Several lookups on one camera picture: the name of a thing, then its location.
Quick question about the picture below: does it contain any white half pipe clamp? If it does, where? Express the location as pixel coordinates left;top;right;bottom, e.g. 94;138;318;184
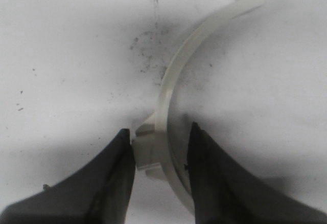
132;0;264;214

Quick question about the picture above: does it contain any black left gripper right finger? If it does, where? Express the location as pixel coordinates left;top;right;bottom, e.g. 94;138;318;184
186;122;326;223

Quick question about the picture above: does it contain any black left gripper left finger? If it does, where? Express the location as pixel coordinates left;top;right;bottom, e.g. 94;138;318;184
1;129;135;223

